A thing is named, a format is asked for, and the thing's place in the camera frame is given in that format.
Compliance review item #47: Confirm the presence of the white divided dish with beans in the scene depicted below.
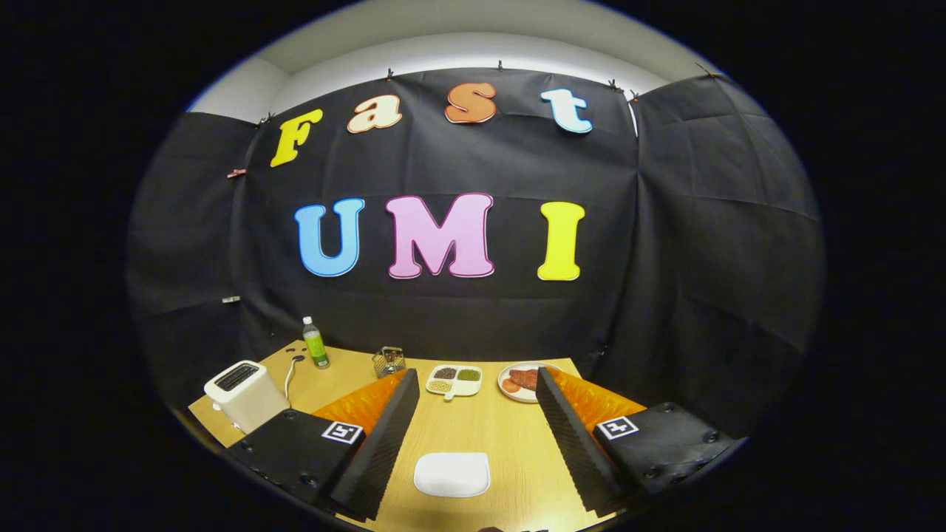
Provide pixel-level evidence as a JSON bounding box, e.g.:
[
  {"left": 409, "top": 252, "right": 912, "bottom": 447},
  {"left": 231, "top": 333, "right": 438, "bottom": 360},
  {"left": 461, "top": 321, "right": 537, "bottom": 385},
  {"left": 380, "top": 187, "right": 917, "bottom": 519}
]
[{"left": 426, "top": 364, "right": 483, "bottom": 402}]

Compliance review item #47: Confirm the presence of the black backdrop cloth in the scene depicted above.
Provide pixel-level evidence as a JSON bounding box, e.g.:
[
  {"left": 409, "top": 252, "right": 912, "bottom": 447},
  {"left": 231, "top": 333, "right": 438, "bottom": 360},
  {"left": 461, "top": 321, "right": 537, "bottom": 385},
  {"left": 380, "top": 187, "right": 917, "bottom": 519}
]
[{"left": 126, "top": 68, "right": 826, "bottom": 444}]

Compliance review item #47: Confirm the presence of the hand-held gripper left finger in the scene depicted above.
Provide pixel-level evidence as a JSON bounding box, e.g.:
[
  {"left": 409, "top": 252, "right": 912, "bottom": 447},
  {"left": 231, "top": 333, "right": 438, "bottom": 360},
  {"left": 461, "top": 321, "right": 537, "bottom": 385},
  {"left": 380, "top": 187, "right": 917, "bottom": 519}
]
[{"left": 225, "top": 367, "right": 421, "bottom": 522}]

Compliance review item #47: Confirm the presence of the white toaster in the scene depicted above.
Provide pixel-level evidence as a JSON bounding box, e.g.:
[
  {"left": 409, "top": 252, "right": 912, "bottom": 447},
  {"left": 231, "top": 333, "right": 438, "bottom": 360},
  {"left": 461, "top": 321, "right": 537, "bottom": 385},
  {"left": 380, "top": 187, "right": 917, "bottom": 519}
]
[{"left": 204, "top": 360, "right": 290, "bottom": 434}]

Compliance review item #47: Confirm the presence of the white square plate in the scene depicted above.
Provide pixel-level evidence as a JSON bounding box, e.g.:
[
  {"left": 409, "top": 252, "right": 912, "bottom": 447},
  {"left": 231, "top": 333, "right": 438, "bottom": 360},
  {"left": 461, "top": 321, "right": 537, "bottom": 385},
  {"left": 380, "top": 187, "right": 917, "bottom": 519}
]
[{"left": 413, "top": 451, "right": 491, "bottom": 499}]

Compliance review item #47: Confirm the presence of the green label water bottle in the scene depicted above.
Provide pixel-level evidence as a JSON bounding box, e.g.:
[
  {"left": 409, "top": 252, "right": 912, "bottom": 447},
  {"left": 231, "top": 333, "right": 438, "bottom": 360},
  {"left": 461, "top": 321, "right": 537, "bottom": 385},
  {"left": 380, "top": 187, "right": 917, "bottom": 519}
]
[{"left": 302, "top": 316, "right": 331, "bottom": 369}]

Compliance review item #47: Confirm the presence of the white round plate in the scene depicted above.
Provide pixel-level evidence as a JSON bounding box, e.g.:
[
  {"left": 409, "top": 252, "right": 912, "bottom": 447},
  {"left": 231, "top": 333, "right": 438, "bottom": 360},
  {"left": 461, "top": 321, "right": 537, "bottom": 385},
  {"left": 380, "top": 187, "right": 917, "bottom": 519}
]
[{"left": 497, "top": 361, "right": 562, "bottom": 403}]

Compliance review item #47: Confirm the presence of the metal wire utensil holder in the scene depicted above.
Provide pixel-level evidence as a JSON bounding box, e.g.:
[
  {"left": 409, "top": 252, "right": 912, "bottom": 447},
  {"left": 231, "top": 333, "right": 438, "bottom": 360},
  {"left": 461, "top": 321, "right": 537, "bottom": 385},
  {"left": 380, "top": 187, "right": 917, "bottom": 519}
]
[{"left": 372, "top": 346, "right": 407, "bottom": 379}]

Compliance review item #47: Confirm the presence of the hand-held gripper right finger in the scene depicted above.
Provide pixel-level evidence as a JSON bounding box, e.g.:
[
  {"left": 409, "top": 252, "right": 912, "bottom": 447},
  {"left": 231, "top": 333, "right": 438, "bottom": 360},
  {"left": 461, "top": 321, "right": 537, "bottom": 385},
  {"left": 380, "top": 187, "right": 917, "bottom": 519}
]
[{"left": 534, "top": 366, "right": 746, "bottom": 518}]

